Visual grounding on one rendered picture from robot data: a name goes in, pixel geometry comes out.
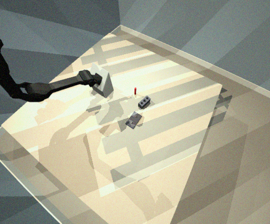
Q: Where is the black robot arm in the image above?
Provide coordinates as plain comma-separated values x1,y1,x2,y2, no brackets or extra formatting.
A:
0,51,102,103

